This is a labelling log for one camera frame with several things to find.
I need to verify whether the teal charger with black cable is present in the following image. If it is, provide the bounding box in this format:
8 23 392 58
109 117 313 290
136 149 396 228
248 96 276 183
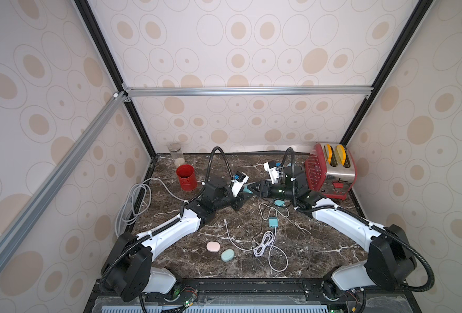
243 185 254 194

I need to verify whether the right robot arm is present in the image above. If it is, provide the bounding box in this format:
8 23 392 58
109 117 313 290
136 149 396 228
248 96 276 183
247 143 435 300

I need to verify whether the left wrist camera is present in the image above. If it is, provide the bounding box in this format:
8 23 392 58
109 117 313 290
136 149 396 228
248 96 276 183
231 171 249 198

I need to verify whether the diagonal aluminium rail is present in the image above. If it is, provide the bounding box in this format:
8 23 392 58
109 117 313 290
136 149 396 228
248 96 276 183
0 91 127 273

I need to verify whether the red silver toaster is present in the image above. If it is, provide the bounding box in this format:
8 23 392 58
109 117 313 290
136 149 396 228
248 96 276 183
305 143 357 200

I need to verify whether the clear glass jar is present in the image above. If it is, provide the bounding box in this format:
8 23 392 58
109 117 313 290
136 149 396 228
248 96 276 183
168 142 185 168

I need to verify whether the horizontal aluminium rail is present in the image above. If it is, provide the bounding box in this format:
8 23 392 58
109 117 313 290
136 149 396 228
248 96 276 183
126 86 374 97

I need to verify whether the pink earbud case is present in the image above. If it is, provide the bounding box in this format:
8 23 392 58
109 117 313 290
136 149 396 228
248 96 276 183
206 241 220 253

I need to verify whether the green earbud case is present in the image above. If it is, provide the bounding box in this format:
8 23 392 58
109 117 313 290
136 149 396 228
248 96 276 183
220 249 235 262

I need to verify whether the coiled white usb cable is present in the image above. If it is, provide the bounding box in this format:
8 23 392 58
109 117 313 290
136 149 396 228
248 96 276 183
222 218 290 273

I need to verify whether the red metal cup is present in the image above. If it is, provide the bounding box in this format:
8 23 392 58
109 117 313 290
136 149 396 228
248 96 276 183
176 164 198 192

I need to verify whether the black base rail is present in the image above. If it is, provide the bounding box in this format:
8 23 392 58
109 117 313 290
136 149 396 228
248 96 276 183
85 278 420 312

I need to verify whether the power strip white cord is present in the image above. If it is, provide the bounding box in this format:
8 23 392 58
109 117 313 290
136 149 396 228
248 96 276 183
114 177 189 238

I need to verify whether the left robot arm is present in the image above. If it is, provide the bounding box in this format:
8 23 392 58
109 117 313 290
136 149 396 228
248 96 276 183
99 168 249 302

